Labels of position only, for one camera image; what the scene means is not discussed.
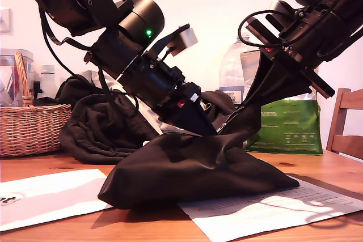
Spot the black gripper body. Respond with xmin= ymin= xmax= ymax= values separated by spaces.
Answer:
xmin=117 ymin=54 xmax=202 ymax=121
xmin=246 ymin=1 xmax=355 ymax=98

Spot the black zip bag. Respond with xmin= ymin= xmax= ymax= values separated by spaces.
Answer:
xmin=98 ymin=101 xmax=301 ymax=210

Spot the large clear water bottle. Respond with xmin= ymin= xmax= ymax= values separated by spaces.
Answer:
xmin=218 ymin=33 xmax=261 ymax=107

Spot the green and silver pouch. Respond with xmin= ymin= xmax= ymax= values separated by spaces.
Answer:
xmin=240 ymin=50 xmax=324 ymax=156

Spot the wooden chair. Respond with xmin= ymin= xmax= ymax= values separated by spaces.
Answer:
xmin=326 ymin=87 xmax=363 ymax=160

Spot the black hoodie with grey lining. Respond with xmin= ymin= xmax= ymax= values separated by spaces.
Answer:
xmin=33 ymin=70 xmax=244 ymax=165

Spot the white bottle with cap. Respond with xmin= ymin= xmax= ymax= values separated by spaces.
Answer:
xmin=39 ymin=65 xmax=57 ymax=100

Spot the white printed paper sheet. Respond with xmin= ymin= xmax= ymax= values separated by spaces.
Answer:
xmin=177 ymin=175 xmax=363 ymax=242

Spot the small black object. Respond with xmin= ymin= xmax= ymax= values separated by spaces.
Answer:
xmin=33 ymin=80 xmax=44 ymax=101

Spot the clear jar with grey lid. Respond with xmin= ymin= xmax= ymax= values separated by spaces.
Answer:
xmin=0 ymin=48 xmax=35 ymax=107

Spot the white paper with black sticker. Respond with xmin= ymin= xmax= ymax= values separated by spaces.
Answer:
xmin=0 ymin=168 xmax=114 ymax=232

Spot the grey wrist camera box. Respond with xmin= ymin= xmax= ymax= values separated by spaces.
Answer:
xmin=150 ymin=23 xmax=199 ymax=57
xmin=268 ymin=0 xmax=297 ymax=30

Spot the black cable loop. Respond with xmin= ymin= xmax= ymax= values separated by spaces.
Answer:
xmin=238 ymin=9 xmax=293 ymax=47
xmin=98 ymin=66 xmax=140 ymax=118

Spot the long thin black cable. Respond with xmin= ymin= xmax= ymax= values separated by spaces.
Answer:
xmin=39 ymin=9 xmax=94 ymax=77

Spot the wicker basket with handle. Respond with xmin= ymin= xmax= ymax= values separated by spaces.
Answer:
xmin=0 ymin=51 xmax=72 ymax=158

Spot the white wall plate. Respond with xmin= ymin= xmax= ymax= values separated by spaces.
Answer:
xmin=0 ymin=8 xmax=14 ymax=36

